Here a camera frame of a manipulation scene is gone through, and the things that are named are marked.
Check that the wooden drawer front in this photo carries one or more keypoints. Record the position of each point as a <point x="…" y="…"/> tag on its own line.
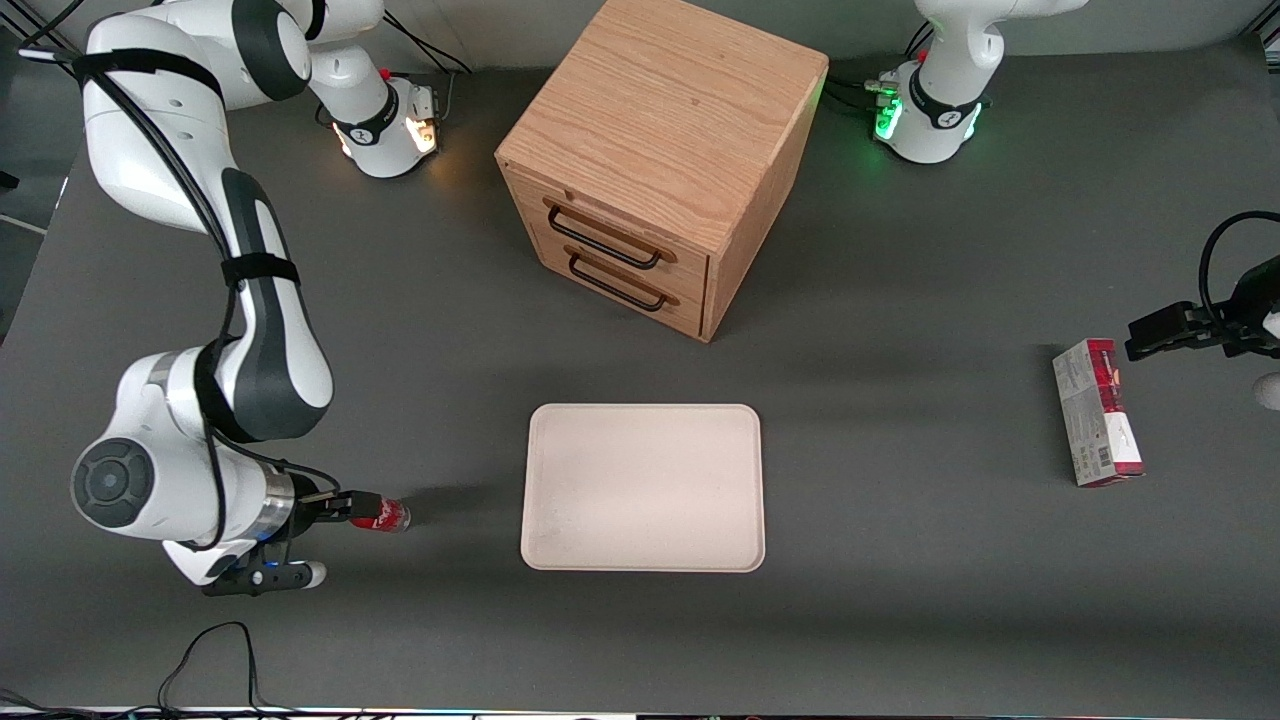
<point x="690" y="310"/>
<point x="690" y="262"/>

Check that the red coke bottle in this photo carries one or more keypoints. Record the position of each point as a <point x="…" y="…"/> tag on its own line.
<point x="390" y="516"/>

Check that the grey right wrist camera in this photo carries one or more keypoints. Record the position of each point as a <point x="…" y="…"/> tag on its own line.
<point x="290" y="577"/>

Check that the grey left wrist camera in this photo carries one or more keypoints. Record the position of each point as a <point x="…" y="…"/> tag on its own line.
<point x="1270" y="392"/>

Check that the wooden drawer cabinet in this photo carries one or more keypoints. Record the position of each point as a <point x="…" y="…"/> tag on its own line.
<point x="670" y="110"/>

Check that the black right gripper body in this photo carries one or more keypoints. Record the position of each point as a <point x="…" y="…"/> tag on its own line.
<point x="312" y="501"/>

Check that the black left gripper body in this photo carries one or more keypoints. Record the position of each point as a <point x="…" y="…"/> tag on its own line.
<point x="1243" y="331"/>

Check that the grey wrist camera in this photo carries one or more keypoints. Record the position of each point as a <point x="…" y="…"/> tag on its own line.
<point x="1270" y="392"/>
<point x="290" y="577"/>

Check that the cream rectangular plastic tray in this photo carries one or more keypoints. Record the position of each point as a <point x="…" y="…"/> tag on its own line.
<point x="640" y="490"/>

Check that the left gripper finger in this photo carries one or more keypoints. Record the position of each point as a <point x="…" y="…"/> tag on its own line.
<point x="1212" y="325"/>
<point x="1160" y="332"/>

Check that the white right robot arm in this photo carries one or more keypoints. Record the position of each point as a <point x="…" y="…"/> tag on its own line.
<point x="150" y="150"/>

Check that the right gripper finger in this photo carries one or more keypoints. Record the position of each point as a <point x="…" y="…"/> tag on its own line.
<point x="338" y="512"/>
<point x="362" y="496"/>

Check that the red and white carton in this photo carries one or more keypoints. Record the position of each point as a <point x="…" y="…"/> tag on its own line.
<point x="1095" y="420"/>

